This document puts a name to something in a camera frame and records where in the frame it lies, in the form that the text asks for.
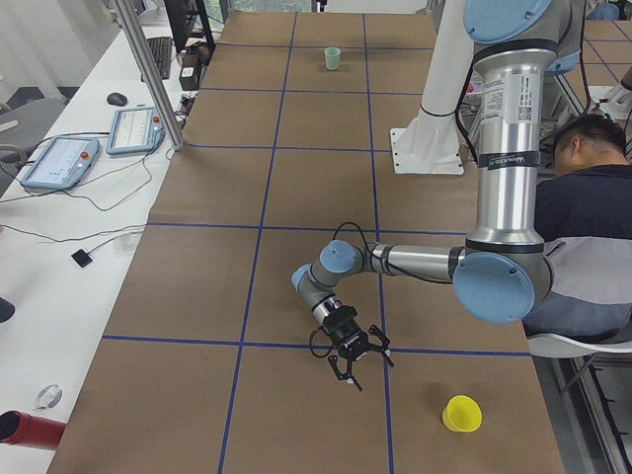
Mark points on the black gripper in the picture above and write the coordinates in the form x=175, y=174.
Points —
x=352, y=345

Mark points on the yellow cup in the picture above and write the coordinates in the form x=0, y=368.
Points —
x=462, y=414

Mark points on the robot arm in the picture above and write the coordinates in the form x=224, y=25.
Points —
x=500, y=273

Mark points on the green cup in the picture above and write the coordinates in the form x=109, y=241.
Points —
x=332, y=58

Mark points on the white chair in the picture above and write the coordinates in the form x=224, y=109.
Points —
x=556, y=346

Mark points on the seated person dark shirt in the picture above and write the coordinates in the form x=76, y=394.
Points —
x=584, y=218

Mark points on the far teach pendant tablet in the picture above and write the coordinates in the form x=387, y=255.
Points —
x=135, y=130

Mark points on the teach pendant tablet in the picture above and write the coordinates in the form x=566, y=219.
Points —
x=63, y=163
x=135, y=130

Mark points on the black computer mouse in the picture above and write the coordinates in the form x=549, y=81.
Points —
x=117, y=99

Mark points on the red cylinder bottle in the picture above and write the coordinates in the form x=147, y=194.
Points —
x=18, y=428

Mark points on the near teach pendant tablet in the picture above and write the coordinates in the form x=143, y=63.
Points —
x=63, y=163

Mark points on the black keyboard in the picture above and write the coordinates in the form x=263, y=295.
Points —
x=161, y=50

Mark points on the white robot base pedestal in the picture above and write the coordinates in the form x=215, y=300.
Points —
x=430, y=143

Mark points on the aluminium frame post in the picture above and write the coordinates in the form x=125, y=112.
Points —
x=128, y=20

